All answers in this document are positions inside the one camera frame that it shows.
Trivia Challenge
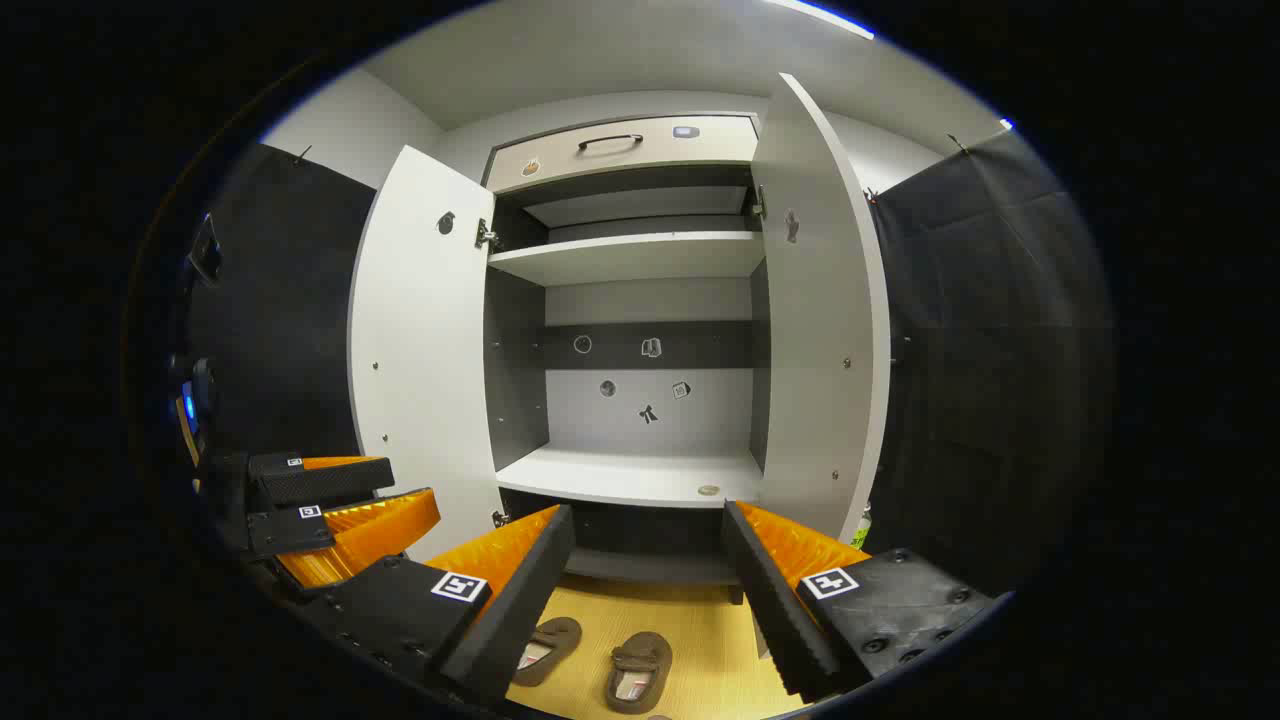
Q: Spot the white shoe cabinet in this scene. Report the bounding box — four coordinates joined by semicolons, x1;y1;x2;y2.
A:
483;112;771;603

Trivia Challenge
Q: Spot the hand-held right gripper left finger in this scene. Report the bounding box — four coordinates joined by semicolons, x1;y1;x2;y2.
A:
300;503;578;707

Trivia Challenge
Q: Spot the white shoe cabinet door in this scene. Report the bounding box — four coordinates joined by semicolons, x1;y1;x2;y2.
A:
347;145;507;563
750;72;891;547

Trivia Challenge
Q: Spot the black backdrop cloth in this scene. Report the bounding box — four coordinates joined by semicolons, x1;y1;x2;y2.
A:
865;130;1116;593
185;142;377;463

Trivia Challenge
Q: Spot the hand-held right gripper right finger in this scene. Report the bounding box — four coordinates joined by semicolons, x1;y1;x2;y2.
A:
722;500;1001;703

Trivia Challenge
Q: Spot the brown fuzzy shoe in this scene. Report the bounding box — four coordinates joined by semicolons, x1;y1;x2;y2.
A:
512;617;583;687
605;632;673;714

